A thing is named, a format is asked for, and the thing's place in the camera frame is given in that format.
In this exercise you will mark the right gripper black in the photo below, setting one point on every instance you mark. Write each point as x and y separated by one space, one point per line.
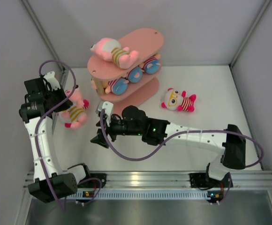
101 139

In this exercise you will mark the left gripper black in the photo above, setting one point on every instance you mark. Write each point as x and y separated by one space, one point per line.
64 105

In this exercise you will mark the small pink frog plush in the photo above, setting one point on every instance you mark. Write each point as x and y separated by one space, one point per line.
77 96

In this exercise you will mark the large pink frog plush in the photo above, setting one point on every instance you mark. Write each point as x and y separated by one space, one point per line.
110 50

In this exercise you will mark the white glasses plush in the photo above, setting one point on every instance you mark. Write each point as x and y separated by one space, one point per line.
178 101
76 116

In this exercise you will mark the orange-head blue-body plush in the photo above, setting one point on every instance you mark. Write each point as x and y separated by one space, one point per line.
152 64

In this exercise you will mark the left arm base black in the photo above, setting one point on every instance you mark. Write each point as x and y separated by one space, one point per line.
91 180

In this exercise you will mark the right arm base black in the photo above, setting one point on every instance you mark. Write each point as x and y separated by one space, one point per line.
201 181

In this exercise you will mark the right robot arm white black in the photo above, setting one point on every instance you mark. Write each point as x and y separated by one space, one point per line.
229 144

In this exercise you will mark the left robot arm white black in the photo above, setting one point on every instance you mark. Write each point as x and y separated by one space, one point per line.
44 97

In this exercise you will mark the pink three-tier shelf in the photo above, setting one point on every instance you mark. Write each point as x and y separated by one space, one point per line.
123 71

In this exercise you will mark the blue plush on shelf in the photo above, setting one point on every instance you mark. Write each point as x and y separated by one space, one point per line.
117 86
135 75

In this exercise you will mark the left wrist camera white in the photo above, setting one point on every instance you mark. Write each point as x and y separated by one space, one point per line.
53 83

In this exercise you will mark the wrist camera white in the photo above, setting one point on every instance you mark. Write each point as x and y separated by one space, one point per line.
108 110
53 83

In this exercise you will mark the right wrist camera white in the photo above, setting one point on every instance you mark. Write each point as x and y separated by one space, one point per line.
108 110

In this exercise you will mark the aluminium mounting rail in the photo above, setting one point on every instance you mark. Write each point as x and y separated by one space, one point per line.
181 179

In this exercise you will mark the slotted cable duct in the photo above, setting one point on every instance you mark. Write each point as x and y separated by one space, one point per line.
193 194

